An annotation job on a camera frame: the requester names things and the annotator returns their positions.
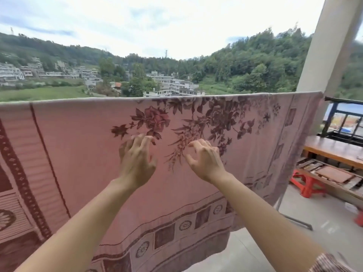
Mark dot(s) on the person's left little finger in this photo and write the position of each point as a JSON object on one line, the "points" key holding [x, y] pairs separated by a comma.
{"points": [[123, 149]]}

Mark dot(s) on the white concrete pillar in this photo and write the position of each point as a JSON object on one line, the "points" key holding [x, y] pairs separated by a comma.
{"points": [[326, 53]]}

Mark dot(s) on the striped sleeve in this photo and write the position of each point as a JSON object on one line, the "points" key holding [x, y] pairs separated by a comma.
{"points": [[329, 263]]}

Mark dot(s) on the person's left hand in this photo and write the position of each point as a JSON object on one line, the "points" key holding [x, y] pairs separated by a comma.
{"points": [[136, 167]]}

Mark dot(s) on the low wooden rack with boards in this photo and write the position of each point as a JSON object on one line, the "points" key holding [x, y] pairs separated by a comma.
{"points": [[334, 175]]}

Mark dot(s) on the small white box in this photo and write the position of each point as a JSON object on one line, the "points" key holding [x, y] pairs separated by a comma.
{"points": [[351, 208]]}

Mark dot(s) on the pink floral blanket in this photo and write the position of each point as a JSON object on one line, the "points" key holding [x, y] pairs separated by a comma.
{"points": [[85, 155]]}

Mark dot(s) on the dark balcony railing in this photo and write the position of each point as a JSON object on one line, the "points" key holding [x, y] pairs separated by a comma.
{"points": [[343, 101]]}

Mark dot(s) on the long wooden bench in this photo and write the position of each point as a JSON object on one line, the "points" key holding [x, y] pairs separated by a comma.
{"points": [[331, 148]]}

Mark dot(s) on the cluster of white hillside buildings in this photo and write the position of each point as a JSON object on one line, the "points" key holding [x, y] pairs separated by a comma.
{"points": [[17, 72]]}

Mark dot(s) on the person's right thumb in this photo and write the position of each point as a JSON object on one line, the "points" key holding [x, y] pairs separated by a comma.
{"points": [[190, 162]]}

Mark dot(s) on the metal drying rack leg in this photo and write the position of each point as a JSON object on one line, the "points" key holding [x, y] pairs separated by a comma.
{"points": [[295, 219]]}

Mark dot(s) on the person's right hand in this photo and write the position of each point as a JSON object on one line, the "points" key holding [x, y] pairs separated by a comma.
{"points": [[208, 164]]}

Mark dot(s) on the person's left forearm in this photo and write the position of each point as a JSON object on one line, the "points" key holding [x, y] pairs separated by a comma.
{"points": [[85, 226]]}

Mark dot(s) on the person's right forearm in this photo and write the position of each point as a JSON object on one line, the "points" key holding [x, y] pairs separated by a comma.
{"points": [[263, 223]]}

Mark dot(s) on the red plastic stool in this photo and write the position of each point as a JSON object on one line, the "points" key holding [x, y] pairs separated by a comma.
{"points": [[307, 185], [359, 218]]}

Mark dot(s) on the cluster of white valley buildings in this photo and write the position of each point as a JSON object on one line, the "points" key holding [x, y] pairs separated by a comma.
{"points": [[173, 84]]}

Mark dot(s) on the person's left middle finger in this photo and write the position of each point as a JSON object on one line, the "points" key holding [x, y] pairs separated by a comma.
{"points": [[143, 145]]}

